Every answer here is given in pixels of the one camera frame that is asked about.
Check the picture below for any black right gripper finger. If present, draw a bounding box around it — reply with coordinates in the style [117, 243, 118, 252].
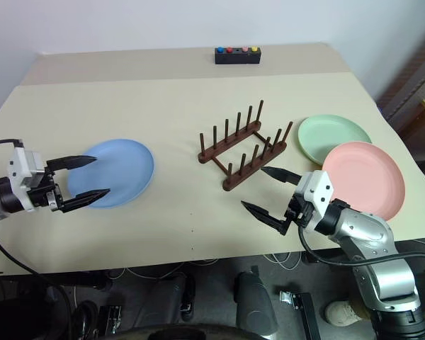
[240, 200, 291, 237]
[261, 166, 302, 186]

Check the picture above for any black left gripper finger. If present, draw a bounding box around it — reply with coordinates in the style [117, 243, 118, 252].
[58, 188, 112, 215]
[45, 154, 98, 175]

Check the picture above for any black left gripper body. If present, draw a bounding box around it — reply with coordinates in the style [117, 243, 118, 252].
[26, 169, 67, 213]

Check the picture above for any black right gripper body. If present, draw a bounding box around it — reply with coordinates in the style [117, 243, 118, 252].
[283, 193, 318, 228]

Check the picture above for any blue plastic plate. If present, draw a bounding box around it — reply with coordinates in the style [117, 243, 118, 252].
[67, 138, 157, 210]

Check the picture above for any green plastic plate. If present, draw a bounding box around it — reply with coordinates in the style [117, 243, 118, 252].
[297, 113, 373, 166]

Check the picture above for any brown wooden dish rack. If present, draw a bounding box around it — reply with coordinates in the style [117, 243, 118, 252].
[197, 99, 295, 193]

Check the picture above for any pink red plastic plate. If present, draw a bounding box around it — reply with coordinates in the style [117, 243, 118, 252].
[320, 141, 407, 222]

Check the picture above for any dark grey rounded shape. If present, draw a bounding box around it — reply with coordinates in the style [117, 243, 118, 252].
[234, 269, 280, 336]
[140, 271, 196, 322]

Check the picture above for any black metal caster leg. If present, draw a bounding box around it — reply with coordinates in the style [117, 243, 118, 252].
[278, 289, 322, 340]

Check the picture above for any beige table cover sheet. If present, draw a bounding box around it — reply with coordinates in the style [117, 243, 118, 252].
[0, 72, 425, 276]

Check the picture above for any white shoe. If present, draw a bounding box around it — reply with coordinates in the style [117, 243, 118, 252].
[324, 299, 365, 327]

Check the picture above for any black button box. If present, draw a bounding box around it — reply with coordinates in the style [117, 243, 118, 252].
[214, 46, 263, 66]

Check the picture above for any wide black rounded shape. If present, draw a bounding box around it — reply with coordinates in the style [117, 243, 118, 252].
[115, 321, 272, 340]

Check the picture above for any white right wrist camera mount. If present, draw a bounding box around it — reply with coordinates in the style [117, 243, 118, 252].
[293, 169, 336, 228]

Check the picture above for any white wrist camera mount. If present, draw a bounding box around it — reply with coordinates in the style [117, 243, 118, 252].
[6, 146, 45, 213]
[293, 169, 336, 228]

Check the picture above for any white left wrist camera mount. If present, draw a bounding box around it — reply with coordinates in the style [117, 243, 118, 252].
[6, 146, 45, 213]

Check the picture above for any thin white wire tangle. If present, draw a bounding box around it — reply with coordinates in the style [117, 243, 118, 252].
[108, 249, 305, 281]

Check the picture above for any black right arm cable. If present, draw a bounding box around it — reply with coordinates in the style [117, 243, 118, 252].
[297, 221, 425, 267]

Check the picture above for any thin black left wrist cable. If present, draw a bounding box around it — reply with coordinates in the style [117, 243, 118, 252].
[0, 138, 24, 152]

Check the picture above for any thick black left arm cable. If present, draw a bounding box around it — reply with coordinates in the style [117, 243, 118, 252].
[0, 232, 74, 340]

